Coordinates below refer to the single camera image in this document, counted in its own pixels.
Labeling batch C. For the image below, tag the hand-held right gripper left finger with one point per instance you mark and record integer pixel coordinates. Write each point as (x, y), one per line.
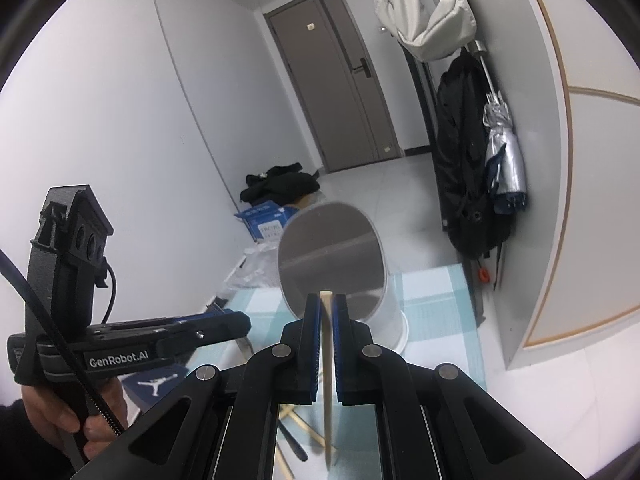
(312, 340)

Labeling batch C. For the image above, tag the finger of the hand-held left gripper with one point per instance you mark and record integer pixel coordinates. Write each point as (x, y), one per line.
(220, 325)

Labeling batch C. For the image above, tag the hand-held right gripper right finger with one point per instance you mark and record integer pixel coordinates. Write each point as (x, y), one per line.
(341, 340)

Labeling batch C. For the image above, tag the light wooden chopstick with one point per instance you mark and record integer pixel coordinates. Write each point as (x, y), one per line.
(327, 385)
(305, 427)
(284, 467)

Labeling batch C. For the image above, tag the white and grey utensil holder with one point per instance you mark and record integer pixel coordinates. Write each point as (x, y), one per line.
(330, 245)

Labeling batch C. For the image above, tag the white shoulder bag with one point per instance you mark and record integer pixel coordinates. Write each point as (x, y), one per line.
(425, 15)

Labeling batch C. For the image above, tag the person's left hand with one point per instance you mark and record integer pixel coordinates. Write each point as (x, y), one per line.
(107, 405)

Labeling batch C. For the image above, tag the crumpled plastic bags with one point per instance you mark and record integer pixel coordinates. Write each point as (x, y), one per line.
(250, 270)

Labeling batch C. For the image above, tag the dark blue shoe box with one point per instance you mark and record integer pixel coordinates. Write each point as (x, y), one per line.
(155, 385)

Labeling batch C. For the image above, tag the checkered teal tablecloth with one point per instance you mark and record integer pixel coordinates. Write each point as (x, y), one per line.
(430, 300)

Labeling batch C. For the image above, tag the blue cardboard box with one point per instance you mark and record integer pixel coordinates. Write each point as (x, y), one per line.
(265, 222)

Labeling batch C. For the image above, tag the brown cardboard box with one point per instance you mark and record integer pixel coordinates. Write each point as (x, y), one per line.
(307, 200)

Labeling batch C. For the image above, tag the pile of black clothes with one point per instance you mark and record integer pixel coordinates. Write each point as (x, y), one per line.
(280, 185)

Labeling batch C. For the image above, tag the small orange object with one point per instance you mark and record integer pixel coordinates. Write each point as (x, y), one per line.
(483, 273)

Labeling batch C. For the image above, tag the black backpack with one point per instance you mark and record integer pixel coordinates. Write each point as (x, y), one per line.
(460, 160)

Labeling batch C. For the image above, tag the silver folded umbrella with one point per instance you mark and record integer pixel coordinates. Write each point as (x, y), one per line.
(505, 160)

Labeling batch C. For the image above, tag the grey-brown door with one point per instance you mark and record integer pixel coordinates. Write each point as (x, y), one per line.
(335, 85)

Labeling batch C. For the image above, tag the white wardrobe gold trim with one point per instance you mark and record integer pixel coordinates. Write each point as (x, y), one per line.
(590, 160)

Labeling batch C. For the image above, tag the black metal frame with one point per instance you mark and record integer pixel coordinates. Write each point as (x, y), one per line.
(420, 110)

